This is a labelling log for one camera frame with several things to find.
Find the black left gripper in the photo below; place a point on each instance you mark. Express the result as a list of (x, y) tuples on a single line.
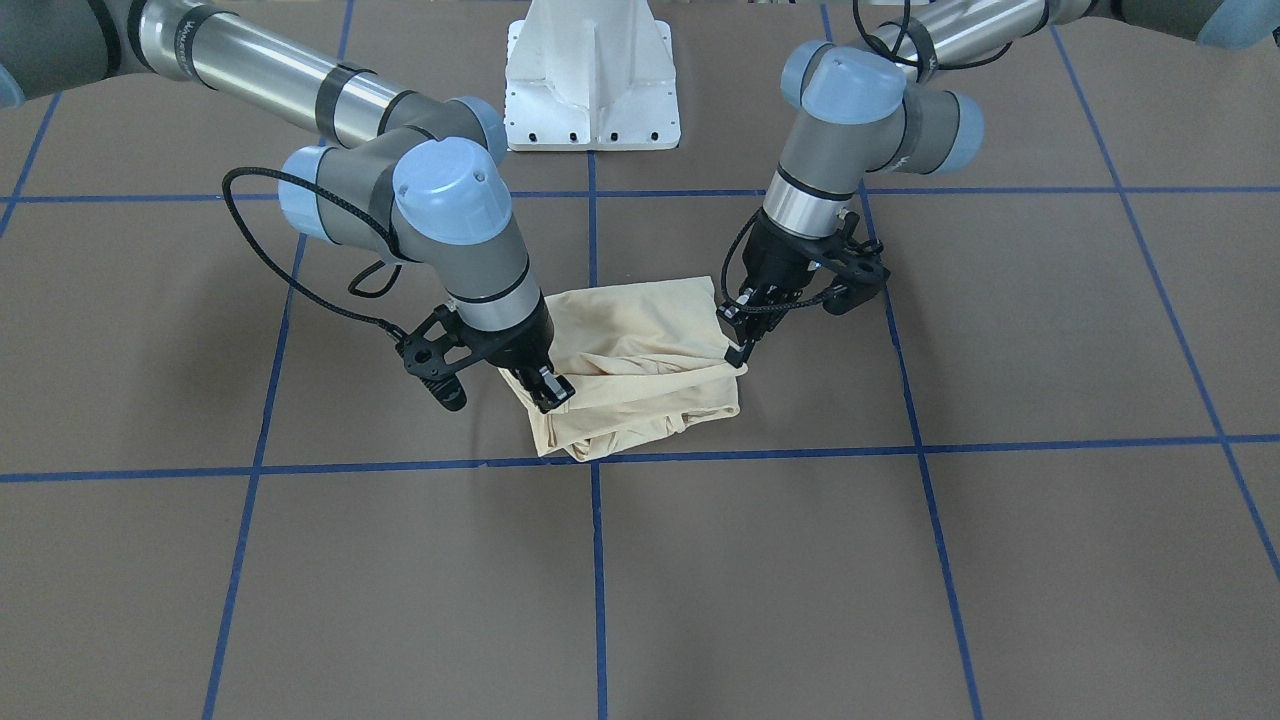
[(778, 262)]

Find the beige long-sleeve printed shirt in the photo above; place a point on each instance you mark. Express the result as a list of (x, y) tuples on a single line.
[(647, 362)]

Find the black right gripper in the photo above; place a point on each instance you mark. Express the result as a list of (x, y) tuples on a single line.
[(517, 345)]

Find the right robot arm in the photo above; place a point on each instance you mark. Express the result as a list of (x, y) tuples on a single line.
[(412, 179)]

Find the brown table mat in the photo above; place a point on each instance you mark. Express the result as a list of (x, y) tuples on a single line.
[(1035, 479)]

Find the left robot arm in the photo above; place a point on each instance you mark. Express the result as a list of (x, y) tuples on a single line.
[(870, 108)]

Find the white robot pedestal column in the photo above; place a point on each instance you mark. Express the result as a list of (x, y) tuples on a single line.
[(591, 75)]

